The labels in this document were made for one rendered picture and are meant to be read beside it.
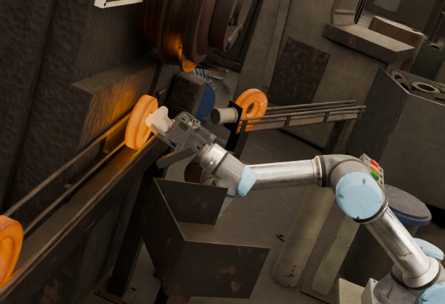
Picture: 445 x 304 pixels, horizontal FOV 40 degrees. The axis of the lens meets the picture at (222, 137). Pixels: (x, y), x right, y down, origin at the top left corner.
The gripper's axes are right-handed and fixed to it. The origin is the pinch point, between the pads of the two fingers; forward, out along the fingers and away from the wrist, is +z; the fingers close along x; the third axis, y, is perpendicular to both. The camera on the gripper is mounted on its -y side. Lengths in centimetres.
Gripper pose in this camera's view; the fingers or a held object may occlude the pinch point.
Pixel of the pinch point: (143, 116)
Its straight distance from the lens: 168.3
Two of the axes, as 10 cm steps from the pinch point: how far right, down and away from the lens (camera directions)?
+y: 5.4, -7.6, -3.6
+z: -8.1, -5.9, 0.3
